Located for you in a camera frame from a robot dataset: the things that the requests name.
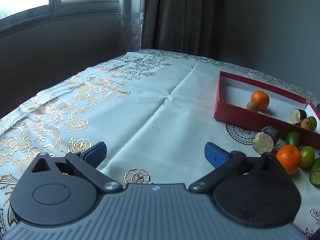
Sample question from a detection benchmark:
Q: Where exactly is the dark eggplant piece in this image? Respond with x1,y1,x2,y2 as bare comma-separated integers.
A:
252,126,279,155

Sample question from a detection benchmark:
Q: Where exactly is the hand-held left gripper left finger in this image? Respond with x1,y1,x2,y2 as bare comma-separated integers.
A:
30,142,123,194

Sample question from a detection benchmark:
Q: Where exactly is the orange mandarin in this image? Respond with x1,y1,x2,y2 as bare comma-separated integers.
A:
276,144,301,175
251,90,270,111

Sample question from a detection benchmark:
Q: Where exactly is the green cucumber piece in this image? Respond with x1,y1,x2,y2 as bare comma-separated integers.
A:
309,158,320,187

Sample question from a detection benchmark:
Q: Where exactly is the floral white tablecloth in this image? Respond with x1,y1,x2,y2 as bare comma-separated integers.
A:
0,49,320,240

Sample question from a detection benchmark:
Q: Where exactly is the brown patterned curtain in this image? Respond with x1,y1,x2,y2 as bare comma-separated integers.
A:
142,0,225,58

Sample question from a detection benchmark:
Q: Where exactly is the red shallow cardboard box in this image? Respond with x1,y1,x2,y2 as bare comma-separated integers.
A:
214,71,320,149

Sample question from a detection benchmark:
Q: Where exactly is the pale sheer curtain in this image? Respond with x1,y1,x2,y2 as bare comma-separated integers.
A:
117,0,147,53

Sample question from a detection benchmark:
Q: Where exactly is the dark green lime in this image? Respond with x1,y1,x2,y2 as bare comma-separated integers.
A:
286,131,300,147

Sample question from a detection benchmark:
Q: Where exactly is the dark green fruit piece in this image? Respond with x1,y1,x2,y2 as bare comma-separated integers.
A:
308,116,318,132

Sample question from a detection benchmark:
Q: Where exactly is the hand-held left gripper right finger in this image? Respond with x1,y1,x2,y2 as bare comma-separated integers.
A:
189,142,290,194

